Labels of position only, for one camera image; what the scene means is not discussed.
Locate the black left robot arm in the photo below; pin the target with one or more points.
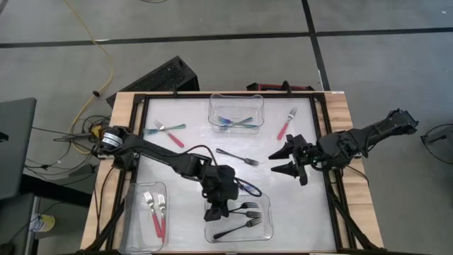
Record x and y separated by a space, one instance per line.
159 154

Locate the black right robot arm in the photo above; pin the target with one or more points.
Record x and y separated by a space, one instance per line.
371 132

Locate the red and black toolbox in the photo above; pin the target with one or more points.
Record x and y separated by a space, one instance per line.
265 86

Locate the clear plastic tray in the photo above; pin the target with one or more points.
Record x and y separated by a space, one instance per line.
219 106
138 230
262 233

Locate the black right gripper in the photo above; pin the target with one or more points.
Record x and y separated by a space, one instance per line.
306 156

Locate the yellow and white tape roll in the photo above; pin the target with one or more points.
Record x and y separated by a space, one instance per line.
46 223

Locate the iridescent rainbow fork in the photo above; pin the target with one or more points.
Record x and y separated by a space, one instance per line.
247 120
223 119
177 127

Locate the black side desk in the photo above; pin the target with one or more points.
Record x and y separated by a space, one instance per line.
56 191

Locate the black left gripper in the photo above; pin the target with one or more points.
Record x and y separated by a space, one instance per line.
221 184

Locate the black aluminium table frame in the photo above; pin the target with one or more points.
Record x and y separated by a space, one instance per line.
159 95

